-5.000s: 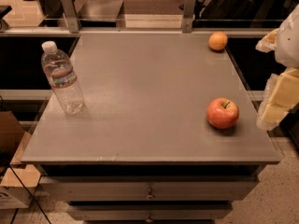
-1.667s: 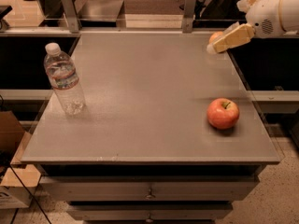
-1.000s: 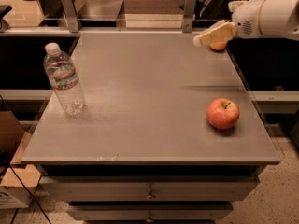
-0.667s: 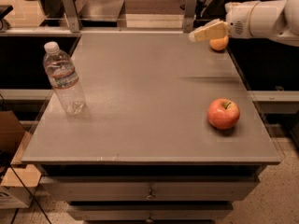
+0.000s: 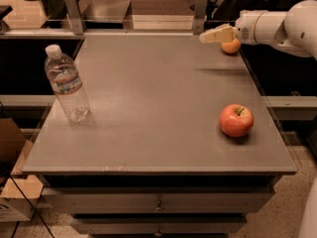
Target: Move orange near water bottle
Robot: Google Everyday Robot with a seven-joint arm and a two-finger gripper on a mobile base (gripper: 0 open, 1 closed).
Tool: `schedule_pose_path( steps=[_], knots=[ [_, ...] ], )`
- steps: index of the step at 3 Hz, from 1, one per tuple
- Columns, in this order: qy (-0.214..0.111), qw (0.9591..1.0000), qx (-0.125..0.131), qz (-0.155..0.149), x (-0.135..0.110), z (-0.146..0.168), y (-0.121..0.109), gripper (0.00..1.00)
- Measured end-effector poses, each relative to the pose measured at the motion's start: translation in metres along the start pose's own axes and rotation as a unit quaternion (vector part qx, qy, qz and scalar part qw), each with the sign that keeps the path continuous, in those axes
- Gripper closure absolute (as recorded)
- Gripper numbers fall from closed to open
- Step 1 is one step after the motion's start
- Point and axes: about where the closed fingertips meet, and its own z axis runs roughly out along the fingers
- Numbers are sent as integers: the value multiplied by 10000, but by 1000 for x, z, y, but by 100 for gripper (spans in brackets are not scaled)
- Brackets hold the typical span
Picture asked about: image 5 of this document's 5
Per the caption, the dark backpack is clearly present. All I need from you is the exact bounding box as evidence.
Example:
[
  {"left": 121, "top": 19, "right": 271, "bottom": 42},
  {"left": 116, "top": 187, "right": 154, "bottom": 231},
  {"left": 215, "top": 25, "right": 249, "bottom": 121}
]
[{"left": 213, "top": 0, "right": 291, "bottom": 21}]

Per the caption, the clear plastic water bottle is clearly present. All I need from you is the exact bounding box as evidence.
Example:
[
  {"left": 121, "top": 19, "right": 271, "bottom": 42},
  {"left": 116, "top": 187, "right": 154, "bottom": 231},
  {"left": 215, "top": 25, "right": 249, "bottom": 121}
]
[{"left": 45, "top": 45, "right": 90, "bottom": 123}]

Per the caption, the metal bracket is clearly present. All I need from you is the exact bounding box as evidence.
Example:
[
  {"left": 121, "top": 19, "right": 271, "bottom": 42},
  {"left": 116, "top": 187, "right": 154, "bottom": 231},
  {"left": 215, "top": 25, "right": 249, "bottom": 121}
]
[
  {"left": 192, "top": 0, "right": 208, "bottom": 35},
  {"left": 64, "top": 0, "right": 84, "bottom": 35}
]

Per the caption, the lower grey drawer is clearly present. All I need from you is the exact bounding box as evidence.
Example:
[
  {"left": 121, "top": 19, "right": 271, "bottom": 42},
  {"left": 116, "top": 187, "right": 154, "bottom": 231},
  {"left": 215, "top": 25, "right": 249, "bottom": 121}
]
[{"left": 71, "top": 214, "right": 247, "bottom": 236}]

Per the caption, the orange fruit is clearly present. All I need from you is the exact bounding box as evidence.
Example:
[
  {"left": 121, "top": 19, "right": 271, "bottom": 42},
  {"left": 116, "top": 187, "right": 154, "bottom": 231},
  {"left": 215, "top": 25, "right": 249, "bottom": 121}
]
[{"left": 221, "top": 39, "right": 241, "bottom": 55}]

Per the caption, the upper grey drawer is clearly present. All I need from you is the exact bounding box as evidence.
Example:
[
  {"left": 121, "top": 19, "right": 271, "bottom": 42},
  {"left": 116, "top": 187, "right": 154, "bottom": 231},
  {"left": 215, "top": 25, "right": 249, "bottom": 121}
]
[{"left": 43, "top": 187, "right": 274, "bottom": 214}]

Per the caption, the left metal bracket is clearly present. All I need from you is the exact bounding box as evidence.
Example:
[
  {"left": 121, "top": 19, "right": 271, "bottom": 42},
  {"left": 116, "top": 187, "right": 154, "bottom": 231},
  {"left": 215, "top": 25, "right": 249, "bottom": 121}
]
[{"left": 64, "top": 0, "right": 84, "bottom": 35}]

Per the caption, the cardboard box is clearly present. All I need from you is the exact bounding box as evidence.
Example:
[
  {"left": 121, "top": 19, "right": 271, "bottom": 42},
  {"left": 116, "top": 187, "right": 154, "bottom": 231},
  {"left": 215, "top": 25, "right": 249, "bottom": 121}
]
[{"left": 0, "top": 118, "right": 43, "bottom": 222}]

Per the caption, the red apple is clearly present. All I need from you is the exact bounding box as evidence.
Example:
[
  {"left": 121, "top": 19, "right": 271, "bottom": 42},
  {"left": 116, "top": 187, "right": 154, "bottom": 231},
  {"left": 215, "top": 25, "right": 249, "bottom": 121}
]
[{"left": 219, "top": 104, "right": 254, "bottom": 138}]

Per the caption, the right metal bracket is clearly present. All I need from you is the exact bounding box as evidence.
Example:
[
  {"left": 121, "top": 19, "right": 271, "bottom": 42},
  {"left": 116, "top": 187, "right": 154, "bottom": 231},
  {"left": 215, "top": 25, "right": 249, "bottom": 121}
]
[{"left": 192, "top": 0, "right": 208, "bottom": 35}]

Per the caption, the grey drawer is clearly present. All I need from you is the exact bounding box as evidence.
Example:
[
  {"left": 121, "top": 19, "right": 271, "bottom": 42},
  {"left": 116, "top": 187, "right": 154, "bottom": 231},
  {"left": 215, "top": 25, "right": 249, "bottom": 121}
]
[
  {"left": 71, "top": 214, "right": 247, "bottom": 236},
  {"left": 43, "top": 187, "right": 274, "bottom": 214}
]

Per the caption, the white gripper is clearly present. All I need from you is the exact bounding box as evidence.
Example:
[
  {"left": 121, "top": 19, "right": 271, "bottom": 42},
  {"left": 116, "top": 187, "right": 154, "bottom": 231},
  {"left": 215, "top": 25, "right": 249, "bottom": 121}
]
[{"left": 199, "top": 10, "right": 264, "bottom": 45}]

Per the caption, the black cable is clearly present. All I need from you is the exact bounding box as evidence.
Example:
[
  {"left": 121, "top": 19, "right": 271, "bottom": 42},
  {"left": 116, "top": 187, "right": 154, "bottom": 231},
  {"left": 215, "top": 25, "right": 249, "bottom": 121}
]
[{"left": 0, "top": 162, "right": 55, "bottom": 238}]

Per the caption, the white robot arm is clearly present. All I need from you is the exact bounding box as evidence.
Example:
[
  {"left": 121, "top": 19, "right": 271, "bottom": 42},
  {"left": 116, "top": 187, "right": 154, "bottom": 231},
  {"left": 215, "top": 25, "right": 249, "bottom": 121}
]
[{"left": 199, "top": 0, "right": 317, "bottom": 60}]

